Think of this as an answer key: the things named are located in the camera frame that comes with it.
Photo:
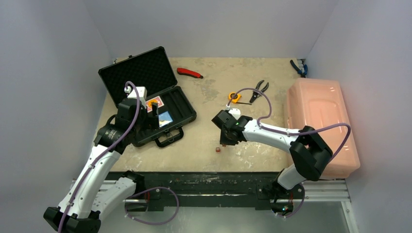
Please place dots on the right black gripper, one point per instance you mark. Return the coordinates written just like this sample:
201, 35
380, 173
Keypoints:
223, 129

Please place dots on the orange big blind button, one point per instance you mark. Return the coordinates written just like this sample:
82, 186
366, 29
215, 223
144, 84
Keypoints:
151, 102

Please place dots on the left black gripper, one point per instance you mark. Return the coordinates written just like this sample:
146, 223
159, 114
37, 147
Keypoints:
147, 125

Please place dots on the black handled pliers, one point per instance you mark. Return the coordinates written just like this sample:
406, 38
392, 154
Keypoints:
258, 90

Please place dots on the blue playing card deck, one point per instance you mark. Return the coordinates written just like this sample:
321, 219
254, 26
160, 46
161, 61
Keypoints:
164, 119

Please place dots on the aluminium rail frame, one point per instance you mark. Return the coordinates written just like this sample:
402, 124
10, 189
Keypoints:
322, 191

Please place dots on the yellow tape measure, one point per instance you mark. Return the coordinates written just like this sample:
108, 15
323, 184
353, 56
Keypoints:
235, 98

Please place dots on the blue handled pliers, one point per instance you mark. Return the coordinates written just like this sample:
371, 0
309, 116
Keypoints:
301, 71

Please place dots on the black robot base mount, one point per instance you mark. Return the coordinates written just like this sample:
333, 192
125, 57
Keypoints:
258, 190

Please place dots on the pink translucent plastic bin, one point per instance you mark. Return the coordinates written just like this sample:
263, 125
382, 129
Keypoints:
319, 103

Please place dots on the red playing card deck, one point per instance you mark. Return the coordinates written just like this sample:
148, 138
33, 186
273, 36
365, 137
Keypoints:
160, 103

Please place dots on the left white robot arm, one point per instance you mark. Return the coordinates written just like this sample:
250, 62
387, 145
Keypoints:
82, 210

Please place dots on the red utility knife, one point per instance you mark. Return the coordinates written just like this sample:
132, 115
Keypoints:
187, 72

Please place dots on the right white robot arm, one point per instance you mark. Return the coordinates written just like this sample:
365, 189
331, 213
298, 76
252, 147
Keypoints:
310, 153

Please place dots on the black poker set case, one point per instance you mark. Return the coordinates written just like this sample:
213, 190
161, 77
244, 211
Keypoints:
153, 71

